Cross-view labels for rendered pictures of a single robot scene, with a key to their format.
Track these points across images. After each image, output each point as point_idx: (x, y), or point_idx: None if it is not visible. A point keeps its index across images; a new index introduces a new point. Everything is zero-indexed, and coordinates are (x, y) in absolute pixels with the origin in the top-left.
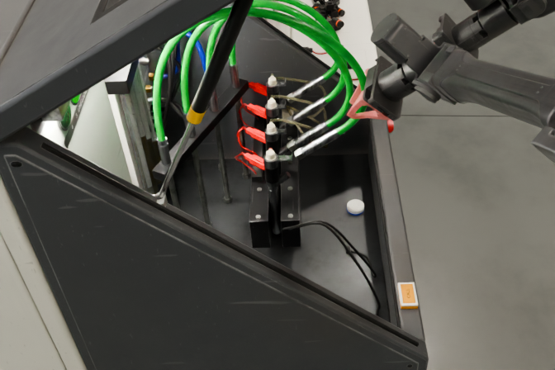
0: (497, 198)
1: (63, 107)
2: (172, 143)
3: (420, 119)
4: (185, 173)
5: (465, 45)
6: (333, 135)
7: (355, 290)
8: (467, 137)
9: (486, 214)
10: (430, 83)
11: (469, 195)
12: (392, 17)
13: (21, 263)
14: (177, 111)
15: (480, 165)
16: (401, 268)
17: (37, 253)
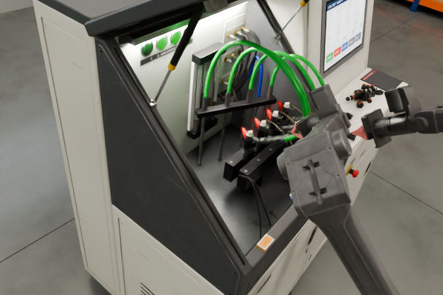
0: (431, 274)
1: (138, 41)
2: (235, 114)
3: (418, 203)
4: (232, 132)
5: (377, 130)
6: (281, 139)
7: (256, 230)
8: (440, 230)
9: (416, 276)
10: (314, 124)
11: (414, 260)
12: (325, 85)
13: (95, 101)
14: (234, 94)
15: (436, 249)
16: (276, 230)
17: (101, 100)
